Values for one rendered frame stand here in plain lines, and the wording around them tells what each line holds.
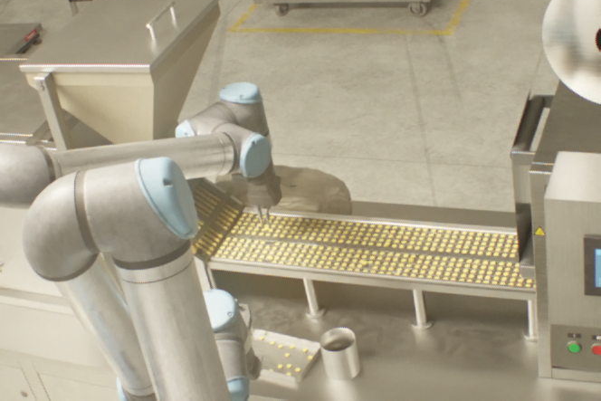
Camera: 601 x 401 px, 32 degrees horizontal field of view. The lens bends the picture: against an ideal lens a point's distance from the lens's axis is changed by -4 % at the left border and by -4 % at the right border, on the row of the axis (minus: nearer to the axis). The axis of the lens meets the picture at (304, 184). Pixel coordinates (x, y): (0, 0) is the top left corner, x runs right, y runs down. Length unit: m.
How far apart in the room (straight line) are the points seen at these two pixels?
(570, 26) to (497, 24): 3.66
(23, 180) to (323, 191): 1.02
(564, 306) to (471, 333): 0.52
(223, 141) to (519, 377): 0.82
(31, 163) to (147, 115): 0.52
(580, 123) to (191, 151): 0.78
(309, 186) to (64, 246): 1.34
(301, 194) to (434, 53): 2.78
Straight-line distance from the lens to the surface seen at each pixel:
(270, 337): 2.57
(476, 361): 2.41
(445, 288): 2.39
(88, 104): 2.45
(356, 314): 2.58
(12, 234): 2.80
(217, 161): 2.19
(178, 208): 1.43
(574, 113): 2.19
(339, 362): 2.38
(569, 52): 2.01
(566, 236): 1.90
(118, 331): 1.73
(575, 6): 1.96
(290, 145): 4.83
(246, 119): 2.39
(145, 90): 2.30
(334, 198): 2.73
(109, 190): 1.45
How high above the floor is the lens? 2.46
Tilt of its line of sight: 33 degrees down
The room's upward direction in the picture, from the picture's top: 12 degrees counter-clockwise
